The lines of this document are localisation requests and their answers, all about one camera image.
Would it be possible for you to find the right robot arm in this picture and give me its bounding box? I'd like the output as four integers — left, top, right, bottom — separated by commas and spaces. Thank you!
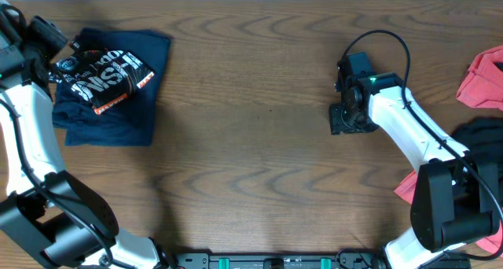
329, 53, 502, 268

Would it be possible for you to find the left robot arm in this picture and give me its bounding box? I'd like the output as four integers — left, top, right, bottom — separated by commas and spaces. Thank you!
1, 2, 174, 268

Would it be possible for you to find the red garment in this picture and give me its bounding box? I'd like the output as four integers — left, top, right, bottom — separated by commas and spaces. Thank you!
395, 46, 502, 253

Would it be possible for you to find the black orange contour-pattern shirt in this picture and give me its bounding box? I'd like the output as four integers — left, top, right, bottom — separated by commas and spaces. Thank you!
50, 39, 155, 115

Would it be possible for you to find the folded navy blue garment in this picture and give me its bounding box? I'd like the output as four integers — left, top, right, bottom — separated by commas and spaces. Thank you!
53, 28, 171, 146

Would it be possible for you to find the black mounting rail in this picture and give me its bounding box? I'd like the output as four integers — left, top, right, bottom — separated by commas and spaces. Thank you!
172, 252, 472, 269

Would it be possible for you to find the black garment with logo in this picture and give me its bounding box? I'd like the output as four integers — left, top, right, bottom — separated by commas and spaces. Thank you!
452, 117, 502, 175

